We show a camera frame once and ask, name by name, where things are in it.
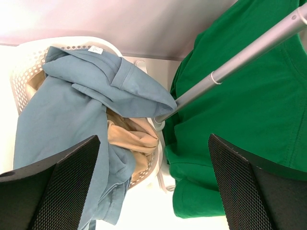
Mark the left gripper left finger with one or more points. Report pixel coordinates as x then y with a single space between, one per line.
49 194

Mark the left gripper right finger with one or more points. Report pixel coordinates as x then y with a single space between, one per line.
258 194

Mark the grey blue t shirt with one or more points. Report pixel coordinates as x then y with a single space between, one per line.
105 196

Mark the green t shirt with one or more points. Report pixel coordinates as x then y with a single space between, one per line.
262 108

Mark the beige cloth in basket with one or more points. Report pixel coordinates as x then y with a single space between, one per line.
72 106

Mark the white plastic laundry basket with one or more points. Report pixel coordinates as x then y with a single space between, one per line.
28 64

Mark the white metal clothes rack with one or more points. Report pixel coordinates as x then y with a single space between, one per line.
290 25

